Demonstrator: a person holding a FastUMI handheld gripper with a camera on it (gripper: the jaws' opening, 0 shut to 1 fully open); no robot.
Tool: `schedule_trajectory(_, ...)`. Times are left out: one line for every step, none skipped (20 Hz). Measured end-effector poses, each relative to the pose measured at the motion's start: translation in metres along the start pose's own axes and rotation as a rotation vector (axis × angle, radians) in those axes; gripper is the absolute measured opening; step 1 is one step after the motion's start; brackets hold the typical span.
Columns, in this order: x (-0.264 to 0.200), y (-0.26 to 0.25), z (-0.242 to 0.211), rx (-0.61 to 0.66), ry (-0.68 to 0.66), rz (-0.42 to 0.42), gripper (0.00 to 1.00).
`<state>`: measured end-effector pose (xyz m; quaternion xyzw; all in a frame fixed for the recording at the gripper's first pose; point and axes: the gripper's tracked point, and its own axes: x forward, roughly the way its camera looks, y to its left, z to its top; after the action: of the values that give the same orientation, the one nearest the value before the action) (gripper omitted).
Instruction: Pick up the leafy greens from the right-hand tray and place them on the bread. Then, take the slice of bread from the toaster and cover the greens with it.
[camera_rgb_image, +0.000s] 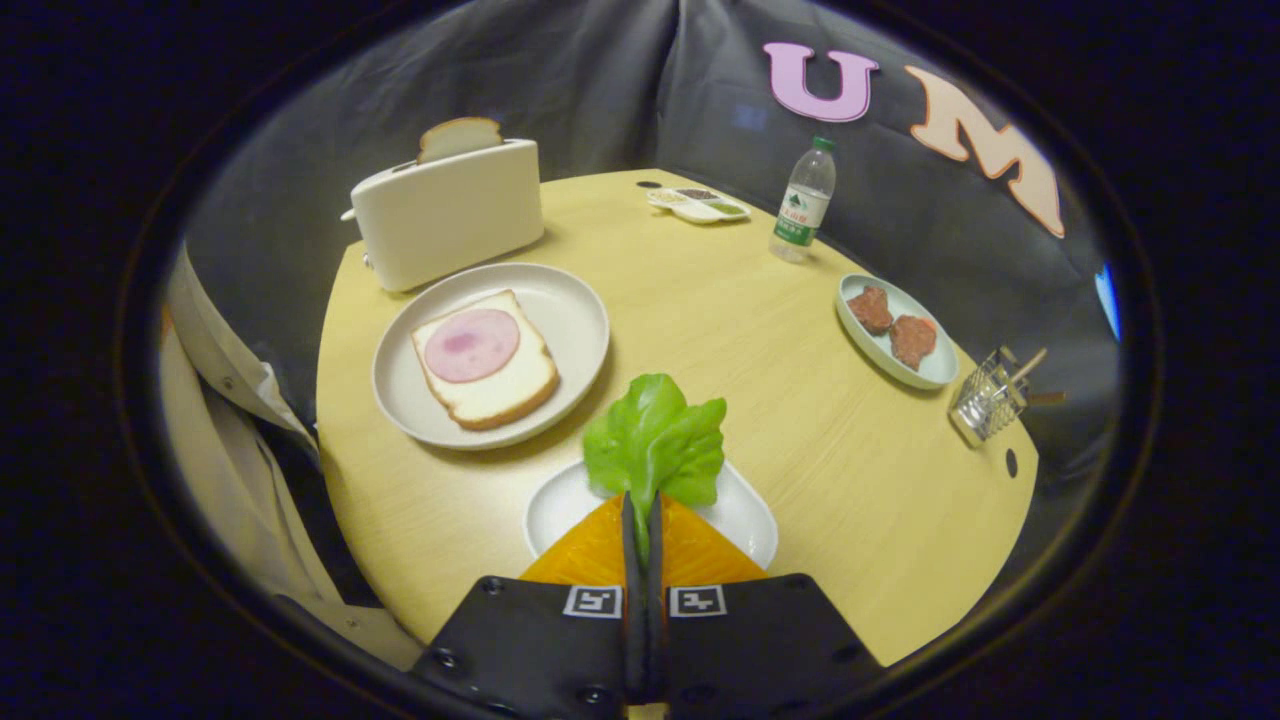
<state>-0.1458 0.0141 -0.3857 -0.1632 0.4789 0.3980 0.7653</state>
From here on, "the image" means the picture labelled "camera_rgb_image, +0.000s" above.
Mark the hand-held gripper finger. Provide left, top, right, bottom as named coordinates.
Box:
left=645, top=492, right=886, bottom=719
left=410, top=490, right=648, bottom=719

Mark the green lettuce leaf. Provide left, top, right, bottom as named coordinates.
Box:
left=583, top=373, right=728, bottom=561

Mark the plain bread slice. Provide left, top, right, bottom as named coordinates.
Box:
left=416, top=117, right=505, bottom=166

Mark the white oval dish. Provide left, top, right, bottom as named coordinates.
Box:
left=524, top=458, right=780, bottom=571

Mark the bread slice with ham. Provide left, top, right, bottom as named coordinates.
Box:
left=411, top=289, right=560, bottom=432

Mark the beige round plate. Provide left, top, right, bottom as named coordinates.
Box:
left=372, top=262, right=611, bottom=451

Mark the pink ham slice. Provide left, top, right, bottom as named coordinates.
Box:
left=424, top=308, right=521, bottom=384

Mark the light blue round plate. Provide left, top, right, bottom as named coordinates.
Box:
left=836, top=273, right=960, bottom=391

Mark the brown meat piece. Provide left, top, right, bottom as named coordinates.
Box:
left=890, top=314, right=939, bottom=372
left=848, top=286, right=895, bottom=335

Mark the clear utensil holder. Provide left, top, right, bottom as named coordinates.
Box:
left=948, top=345, right=1031, bottom=448

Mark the white divided condiment dish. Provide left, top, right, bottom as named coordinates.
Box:
left=646, top=186, right=752, bottom=225

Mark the clear plastic water bottle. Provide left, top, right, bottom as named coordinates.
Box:
left=768, top=136, right=838, bottom=264

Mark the white toaster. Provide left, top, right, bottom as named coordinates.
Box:
left=340, top=138, right=546, bottom=294

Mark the person's beige coat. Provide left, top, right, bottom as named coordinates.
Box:
left=158, top=245, right=426, bottom=673

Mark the black backdrop cloth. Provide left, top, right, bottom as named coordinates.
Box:
left=185, top=0, right=1126, bottom=481

